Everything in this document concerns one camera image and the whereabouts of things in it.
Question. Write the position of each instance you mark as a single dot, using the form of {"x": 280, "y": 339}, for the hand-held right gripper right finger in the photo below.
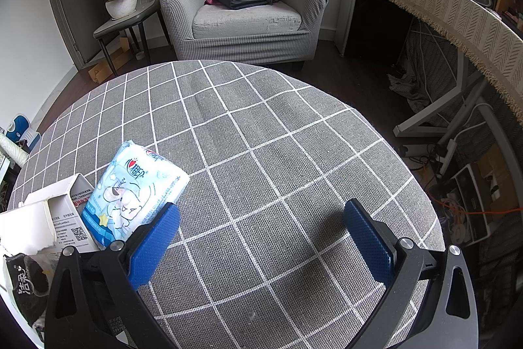
{"x": 367, "y": 238}

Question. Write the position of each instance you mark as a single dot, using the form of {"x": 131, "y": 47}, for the white power strip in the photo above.
{"x": 447, "y": 152}

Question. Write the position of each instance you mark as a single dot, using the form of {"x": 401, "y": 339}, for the blue tissue packet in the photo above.
{"x": 130, "y": 185}

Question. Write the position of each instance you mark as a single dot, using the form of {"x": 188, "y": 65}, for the white patterned tablecloth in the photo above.
{"x": 12, "y": 148}

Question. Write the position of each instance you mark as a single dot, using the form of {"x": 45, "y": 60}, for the grey dining chair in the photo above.
{"x": 118, "y": 26}

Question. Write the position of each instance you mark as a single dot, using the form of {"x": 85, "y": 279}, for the white black appliance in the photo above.
{"x": 474, "y": 206}

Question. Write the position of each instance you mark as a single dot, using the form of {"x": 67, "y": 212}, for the grey armchair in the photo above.
{"x": 245, "y": 42}

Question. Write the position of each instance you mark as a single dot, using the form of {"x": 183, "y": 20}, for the torn white carton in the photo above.
{"x": 24, "y": 226}

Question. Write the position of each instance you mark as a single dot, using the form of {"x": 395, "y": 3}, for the grey floor cloth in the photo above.
{"x": 408, "y": 87}

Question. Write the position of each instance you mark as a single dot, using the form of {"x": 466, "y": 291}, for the long desk with fringed cloth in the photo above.
{"x": 449, "y": 13}

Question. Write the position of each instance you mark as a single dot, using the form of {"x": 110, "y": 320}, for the white desk frame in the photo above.
{"x": 433, "y": 110}

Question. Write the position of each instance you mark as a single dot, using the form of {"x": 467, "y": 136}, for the cardboard box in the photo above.
{"x": 100, "y": 73}

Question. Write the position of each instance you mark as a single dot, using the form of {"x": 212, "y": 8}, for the blue white small fan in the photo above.
{"x": 17, "y": 126}

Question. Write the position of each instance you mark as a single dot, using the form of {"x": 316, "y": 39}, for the black cabinet silver side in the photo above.
{"x": 376, "y": 30}

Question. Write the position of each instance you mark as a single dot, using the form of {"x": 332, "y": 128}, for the wooden shelf box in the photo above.
{"x": 510, "y": 5}

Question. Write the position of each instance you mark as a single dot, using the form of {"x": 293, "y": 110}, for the black tissue packet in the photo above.
{"x": 28, "y": 291}

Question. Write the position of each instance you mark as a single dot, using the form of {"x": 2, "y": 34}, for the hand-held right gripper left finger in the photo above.
{"x": 157, "y": 234}

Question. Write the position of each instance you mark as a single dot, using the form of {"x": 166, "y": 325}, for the white printed box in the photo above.
{"x": 77, "y": 230}

